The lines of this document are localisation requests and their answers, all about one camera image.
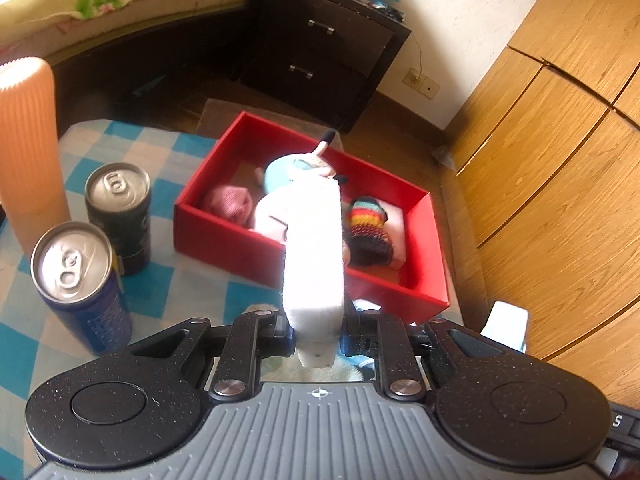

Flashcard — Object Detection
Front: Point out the thin wall cable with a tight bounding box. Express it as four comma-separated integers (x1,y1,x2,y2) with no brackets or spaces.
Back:
407,34,427,81

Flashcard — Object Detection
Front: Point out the red cardboard box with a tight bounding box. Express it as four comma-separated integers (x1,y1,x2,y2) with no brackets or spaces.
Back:
173,111,451,326

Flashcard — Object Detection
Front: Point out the blue drink can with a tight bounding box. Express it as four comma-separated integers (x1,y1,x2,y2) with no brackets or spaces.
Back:
30,221,134,357

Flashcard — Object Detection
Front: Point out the light blue plush toy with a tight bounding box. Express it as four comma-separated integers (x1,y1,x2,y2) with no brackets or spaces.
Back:
255,129,352,197

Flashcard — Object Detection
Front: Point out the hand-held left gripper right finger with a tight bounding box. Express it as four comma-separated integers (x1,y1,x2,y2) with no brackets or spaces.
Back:
341,311,527,402

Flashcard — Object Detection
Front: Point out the black drink can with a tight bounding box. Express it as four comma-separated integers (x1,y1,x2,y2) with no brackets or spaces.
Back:
84,162,153,276

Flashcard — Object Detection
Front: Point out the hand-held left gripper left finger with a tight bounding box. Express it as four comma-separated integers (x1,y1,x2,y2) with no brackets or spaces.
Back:
129,310,297,402

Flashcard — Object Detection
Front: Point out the dark wooden nightstand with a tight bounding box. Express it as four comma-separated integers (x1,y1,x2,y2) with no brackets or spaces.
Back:
232,0,412,135

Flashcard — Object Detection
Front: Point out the orange ribbed bottle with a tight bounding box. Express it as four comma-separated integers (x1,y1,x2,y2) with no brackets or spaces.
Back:
0,56,72,257

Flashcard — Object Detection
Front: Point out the dark wooden bed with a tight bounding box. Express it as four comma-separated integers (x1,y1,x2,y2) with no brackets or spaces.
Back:
0,0,262,128

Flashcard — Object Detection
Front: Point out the clear plastic wrapper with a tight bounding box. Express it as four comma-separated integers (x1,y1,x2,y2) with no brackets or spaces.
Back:
432,144,457,172

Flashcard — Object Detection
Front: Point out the white fluffy cloth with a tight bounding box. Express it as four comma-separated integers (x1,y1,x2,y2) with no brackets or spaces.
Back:
270,354,367,384

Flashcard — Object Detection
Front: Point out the brown floor mat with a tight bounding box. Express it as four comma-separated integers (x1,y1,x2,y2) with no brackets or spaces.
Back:
196,98,347,147

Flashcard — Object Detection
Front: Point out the pink knitted ball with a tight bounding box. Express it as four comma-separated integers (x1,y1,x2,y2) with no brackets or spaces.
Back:
202,184,256,229

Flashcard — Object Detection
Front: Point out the blue white checkered tablecloth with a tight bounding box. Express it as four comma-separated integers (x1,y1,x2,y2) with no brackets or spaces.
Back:
0,119,483,413

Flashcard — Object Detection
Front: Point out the white sponge block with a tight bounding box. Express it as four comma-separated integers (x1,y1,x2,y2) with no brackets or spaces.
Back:
280,175,347,372
384,204,407,272

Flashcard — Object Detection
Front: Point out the wooden wardrobe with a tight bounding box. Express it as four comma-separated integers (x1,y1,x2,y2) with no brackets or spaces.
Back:
439,0,640,413

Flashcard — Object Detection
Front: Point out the beige wall outlet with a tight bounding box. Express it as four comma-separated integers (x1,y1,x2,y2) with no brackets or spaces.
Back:
402,68,441,99

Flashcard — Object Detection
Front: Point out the rainbow striped knitted toy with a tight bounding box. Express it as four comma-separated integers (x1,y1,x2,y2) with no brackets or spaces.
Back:
342,196,399,267

